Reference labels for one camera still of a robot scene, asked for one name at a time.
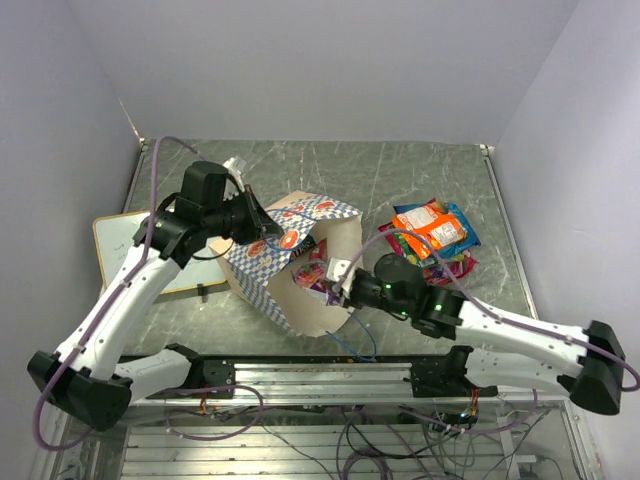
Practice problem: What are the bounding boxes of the green yellow candy bag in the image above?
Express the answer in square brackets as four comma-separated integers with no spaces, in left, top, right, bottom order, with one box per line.
[389,224,471,269]

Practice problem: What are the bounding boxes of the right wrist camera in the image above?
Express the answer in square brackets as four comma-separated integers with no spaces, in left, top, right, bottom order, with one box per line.
[326,257,355,298]

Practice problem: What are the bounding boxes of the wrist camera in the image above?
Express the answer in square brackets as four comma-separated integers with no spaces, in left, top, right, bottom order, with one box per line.
[223,156,246,196]
[326,257,355,298]

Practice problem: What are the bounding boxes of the blue gummy snack bag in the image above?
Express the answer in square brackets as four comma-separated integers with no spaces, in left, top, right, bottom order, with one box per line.
[394,199,472,230]

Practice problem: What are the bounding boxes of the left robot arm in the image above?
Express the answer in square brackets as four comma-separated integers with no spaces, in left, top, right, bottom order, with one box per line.
[27,157,282,431]

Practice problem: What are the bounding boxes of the aluminium frame rail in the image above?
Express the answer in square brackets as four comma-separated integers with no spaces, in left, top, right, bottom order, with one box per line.
[54,362,579,406]

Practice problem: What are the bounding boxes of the small whiteboard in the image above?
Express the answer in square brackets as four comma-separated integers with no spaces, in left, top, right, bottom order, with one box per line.
[93,211,228,296]

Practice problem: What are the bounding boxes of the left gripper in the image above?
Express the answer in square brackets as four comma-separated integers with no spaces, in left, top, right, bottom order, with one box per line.
[203,184,284,245]

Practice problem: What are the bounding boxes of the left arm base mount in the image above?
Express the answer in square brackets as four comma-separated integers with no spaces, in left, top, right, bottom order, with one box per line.
[181,356,235,399]

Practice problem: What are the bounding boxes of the pink princess snack bag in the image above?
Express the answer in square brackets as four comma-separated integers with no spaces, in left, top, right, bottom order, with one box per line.
[423,250,477,286]

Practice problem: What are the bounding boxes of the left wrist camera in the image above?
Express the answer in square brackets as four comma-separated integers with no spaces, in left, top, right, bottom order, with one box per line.
[223,156,246,196]

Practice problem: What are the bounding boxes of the loose cables under table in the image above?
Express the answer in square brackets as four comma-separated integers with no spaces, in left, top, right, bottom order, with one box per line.
[269,404,561,480]

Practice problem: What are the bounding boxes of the blue checkered paper bag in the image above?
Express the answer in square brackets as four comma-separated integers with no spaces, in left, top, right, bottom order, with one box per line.
[209,191,377,362]

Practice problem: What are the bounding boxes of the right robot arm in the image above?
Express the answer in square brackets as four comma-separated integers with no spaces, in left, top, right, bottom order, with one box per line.
[338,254,625,416]

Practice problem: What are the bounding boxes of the blue M&M's candy bag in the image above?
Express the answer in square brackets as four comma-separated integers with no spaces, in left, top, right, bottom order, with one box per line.
[289,235,317,261]

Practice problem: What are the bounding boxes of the purple snack packet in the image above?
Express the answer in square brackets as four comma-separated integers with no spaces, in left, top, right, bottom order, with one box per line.
[293,261,338,305]

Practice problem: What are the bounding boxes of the orange Fox's candy pack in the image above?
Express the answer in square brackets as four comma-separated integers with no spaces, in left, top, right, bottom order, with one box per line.
[391,201,468,258]

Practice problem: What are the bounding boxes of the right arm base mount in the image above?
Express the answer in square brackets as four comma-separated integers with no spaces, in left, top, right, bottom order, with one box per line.
[404,346,498,398]

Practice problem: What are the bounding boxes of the red snack packet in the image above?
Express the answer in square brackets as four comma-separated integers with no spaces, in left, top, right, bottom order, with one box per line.
[309,239,328,263]

